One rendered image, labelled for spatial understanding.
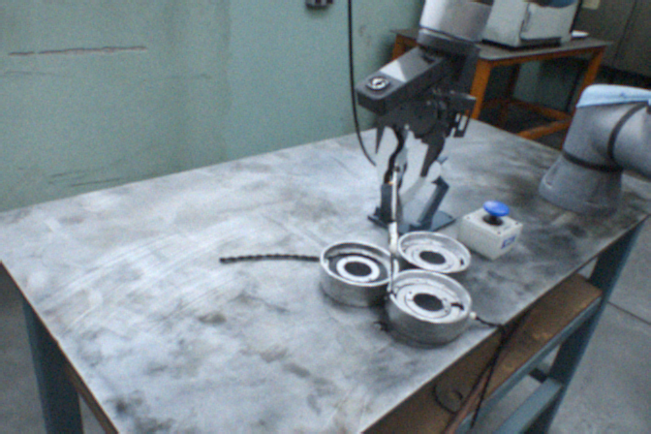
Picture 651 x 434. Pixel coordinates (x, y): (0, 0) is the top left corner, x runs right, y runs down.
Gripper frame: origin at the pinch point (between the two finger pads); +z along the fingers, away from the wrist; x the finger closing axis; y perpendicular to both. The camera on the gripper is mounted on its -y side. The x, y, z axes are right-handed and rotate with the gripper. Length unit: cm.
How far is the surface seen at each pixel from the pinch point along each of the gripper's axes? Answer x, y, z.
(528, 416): -13, 64, 61
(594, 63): 99, 321, -13
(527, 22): 93, 202, -25
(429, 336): -14.3, -4.6, 11.8
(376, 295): -5.6, -4.8, 11.5
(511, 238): -8.1, 24.1, 7.1
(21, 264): 26.7, -36.0, 18.4
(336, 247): 4.2, -2.9, 10.1
